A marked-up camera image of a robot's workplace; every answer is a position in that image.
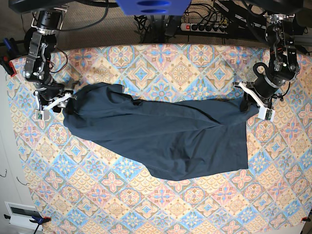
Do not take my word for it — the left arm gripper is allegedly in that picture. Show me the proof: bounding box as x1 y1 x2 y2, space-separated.
239 70 284 112

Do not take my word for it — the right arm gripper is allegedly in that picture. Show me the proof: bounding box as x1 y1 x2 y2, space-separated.
34 81 79 115

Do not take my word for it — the dark blue t-shirt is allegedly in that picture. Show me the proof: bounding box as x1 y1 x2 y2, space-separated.
63 82 258 181

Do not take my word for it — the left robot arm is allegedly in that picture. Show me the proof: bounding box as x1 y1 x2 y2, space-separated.
234 14 300 112

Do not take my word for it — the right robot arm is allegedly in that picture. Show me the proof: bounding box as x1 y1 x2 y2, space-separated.
23 8 76 120

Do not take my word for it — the black round stool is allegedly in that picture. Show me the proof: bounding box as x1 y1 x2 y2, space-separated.
23 27 36 53

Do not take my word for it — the white power strip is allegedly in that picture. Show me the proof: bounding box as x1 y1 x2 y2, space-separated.
180 23 226 34

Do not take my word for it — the patterned tablecloth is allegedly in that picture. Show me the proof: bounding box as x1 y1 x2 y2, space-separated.
6 44 312 234

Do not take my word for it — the white floor vent box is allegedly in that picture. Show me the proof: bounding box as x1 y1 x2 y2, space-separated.
4 201 40 230

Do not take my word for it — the blue clamp lower left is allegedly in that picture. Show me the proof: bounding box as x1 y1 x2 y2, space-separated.
3 214 51 234

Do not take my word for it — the orange clamp lower right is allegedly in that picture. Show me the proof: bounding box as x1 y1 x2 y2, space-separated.
301 217 311 222

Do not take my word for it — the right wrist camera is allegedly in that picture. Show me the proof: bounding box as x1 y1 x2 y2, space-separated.
36 110 50 121

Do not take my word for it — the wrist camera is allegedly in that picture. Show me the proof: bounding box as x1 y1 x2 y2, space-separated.
36 110 50 121
258 107 275 122

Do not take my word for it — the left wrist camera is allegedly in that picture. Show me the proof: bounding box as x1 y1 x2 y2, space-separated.
258 107 275 122

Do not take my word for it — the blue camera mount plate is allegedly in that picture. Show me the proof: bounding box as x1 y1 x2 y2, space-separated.
116 0 191 16

